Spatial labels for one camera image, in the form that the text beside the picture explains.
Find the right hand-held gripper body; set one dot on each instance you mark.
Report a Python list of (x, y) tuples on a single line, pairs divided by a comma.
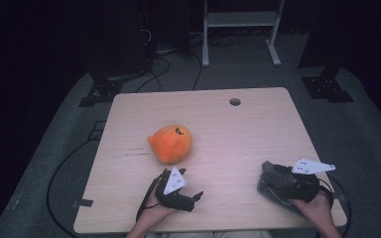
[(306, 186)]

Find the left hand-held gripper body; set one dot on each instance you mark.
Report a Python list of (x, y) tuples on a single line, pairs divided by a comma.
[(174, 183)]

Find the orange plush toy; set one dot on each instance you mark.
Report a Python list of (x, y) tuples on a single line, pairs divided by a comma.
[(172, 145)]

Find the person's right hand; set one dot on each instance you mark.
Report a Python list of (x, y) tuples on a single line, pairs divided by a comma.
[(317, 211)]

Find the person's left hand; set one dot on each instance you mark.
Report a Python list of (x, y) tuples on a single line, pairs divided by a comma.
[(153, 211)]

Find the black stand base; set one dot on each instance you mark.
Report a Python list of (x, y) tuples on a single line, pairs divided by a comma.
[(104, 91), (325, 87)]

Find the black floor frame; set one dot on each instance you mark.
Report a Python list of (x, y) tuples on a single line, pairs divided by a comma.
[(96, 130)]

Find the white metal desk frame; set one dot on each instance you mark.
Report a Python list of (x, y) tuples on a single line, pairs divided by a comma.
[(241, 18)]

